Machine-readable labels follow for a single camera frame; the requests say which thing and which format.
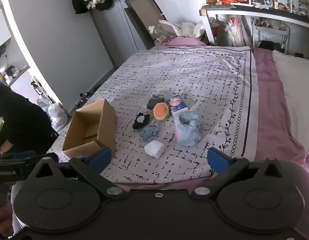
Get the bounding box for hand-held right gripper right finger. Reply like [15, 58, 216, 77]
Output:
[191, 147, 286, 200]

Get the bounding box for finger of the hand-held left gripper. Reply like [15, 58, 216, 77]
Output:
[6, 150, 37, 159]

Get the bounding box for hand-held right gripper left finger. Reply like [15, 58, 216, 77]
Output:
[32, 147, 127, 200]

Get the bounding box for brown cardboard box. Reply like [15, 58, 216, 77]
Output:
[62, 98, 117, 158]

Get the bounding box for fluffy blue-grey slipper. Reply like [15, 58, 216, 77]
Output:
[174, 110, 203, 147]

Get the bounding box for black and white sock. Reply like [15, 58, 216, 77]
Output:
[133, 113, 151, 130]

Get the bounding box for blue-grey cloth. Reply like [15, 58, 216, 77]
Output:
[139, 124, 159, 141]

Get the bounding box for white soft block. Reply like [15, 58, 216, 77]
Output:
[144, 140, 165, 158]

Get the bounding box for planet print tissue packet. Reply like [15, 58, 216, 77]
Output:
[166, 94, 188, 117]

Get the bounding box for watermelon slice plush toy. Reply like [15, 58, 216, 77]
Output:
[154, 102, 170, 122]

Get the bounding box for clear bag of black parts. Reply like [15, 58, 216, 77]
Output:
[147, 94, 165, 110]

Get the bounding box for person's left forearm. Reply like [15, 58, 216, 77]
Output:
[0, 140, 14, 157]

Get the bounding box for person in black clothing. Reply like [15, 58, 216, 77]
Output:
[0, 84, 59, 155]

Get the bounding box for person's leg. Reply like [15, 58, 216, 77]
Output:
[0, 180, 22, 239]

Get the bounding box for white tied plastic bag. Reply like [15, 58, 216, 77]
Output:
[48, 102, 69, 132]

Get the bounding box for pink bedsheet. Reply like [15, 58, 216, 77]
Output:
[151, 36, 309, 188]

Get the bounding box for kitchen counter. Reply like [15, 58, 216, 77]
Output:
[0, 64, 30, 86]

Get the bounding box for white black-patterned blanket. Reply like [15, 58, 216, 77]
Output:
[46, 46, 260, 184]

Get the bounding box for white pillow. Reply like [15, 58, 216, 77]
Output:
[272, 50, 309, 155]

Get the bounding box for grey door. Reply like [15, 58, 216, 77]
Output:
[91, 0, 155, 70]

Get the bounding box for bags under desk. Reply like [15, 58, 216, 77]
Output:
[224, 15, 251, 47]

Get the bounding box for white crumpled plastic bags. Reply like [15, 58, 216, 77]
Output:
[181, 20, 205, 40]

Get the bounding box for clear plastic bottle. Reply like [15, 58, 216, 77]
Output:
[148, 20, 182, 40]

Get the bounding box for flat brown cardboard sheet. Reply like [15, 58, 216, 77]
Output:
[125, 0, 168, 50]

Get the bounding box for white desk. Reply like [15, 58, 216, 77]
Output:
[199, 4, 309, 46]

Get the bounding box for white wire rack with rolls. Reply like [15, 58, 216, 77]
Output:
[251, 17, 290, 48]

